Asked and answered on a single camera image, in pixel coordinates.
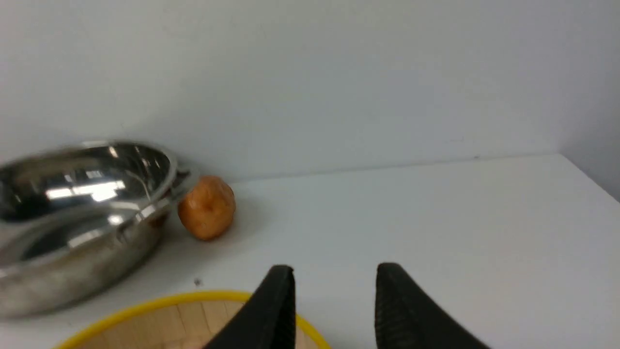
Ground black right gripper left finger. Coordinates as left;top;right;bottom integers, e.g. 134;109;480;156
204;265;296;349

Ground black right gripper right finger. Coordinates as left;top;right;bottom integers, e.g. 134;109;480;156
375;263;488;349

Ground yellow rimmed bamboo steamer basket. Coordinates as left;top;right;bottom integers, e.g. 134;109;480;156
52;290;332;349

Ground stainless steel pot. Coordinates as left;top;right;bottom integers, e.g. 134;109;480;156
0;140;200;319

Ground orange round fruit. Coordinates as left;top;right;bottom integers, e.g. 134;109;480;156
177;176;236;241

